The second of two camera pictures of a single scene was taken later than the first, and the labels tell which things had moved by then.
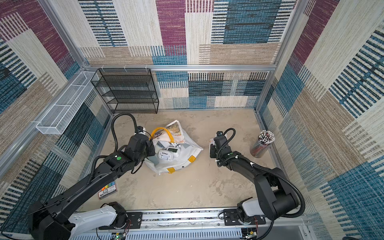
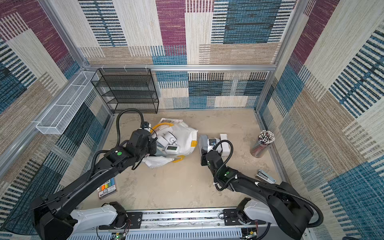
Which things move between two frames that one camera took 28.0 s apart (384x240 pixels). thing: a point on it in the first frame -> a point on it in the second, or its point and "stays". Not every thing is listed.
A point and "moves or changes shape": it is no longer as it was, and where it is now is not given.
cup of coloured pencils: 265,138 stays
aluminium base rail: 198,225 stays
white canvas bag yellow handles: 173,148 moves or changes shape
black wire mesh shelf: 127,90 stays
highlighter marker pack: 108,189 stays
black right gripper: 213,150 -> 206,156
